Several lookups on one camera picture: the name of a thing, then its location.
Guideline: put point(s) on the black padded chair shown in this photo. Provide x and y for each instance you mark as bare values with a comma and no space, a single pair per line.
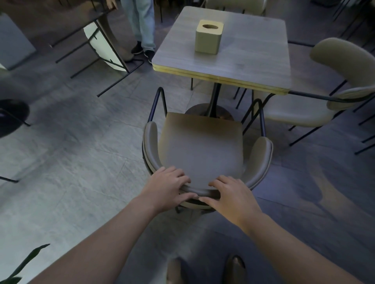
11,115

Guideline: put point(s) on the person's right shoe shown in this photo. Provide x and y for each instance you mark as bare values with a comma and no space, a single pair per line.
235,270

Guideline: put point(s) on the white oval panel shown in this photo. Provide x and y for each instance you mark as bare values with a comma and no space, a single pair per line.
101,48

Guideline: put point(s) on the green plant leaf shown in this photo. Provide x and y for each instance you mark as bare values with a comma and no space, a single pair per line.
20,267

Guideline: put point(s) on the person's right thumb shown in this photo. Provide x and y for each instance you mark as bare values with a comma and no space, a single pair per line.
208,202

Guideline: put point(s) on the dark table with black frame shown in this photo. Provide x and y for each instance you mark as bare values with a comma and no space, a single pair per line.
58,17

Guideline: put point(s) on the person's right middle finger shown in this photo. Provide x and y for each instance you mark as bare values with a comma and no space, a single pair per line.
225,179

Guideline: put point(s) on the person's left forearm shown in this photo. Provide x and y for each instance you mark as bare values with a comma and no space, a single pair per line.
99,248

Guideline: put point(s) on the person's right hand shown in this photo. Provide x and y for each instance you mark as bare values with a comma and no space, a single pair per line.
234,202

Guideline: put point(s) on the beige armchair with black frame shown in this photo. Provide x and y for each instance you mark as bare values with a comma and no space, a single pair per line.
234,5
337,76
202,146

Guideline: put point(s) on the grey board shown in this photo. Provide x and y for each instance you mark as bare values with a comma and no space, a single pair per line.
13,41

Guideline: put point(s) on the beige square tissue box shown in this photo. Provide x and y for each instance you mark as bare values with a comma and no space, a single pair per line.
208,36

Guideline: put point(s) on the person's right forearm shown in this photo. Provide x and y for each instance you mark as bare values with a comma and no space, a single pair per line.
293,251

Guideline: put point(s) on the person's left hand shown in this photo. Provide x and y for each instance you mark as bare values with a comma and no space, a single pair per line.
162,190

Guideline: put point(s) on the black metal chair legs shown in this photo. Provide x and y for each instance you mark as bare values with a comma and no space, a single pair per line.
364,128
356,17

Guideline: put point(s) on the person's left middle finger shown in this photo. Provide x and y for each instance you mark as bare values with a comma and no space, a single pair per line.
177,173

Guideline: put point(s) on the square wooden pedestal table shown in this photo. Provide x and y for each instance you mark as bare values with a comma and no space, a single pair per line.
234,49

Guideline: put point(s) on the person's left thumb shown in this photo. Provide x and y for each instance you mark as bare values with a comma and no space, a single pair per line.
187,197

